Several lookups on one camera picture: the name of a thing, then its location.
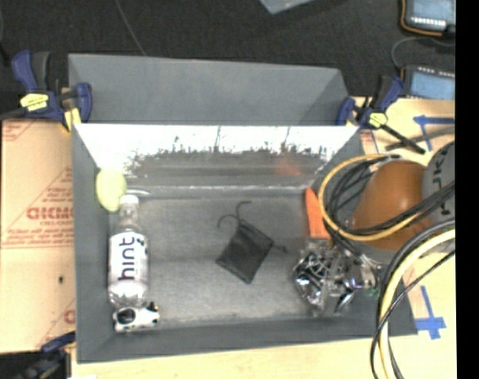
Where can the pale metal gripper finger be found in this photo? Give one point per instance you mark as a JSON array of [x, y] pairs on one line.
[[345, 299], [328, 300]]

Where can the crumpled silver foil packet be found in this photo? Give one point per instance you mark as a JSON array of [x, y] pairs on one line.
[[306, 278]]

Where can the black cloth pouch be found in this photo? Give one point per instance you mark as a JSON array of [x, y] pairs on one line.
[[245, 253]]

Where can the black and white toy cow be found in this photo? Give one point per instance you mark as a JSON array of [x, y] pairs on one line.
[[135, 317]]

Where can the clear plastic bottle white label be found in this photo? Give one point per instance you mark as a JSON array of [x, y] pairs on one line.
[[128, 259]]

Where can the grey metal bin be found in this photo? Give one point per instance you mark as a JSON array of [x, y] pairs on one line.
[[207, 93]]

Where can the yellow-green ball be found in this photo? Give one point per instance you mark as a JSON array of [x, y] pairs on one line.
[[110, 190]]

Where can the brown cardboard board red print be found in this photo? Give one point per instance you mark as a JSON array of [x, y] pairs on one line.
[[34, 172]]

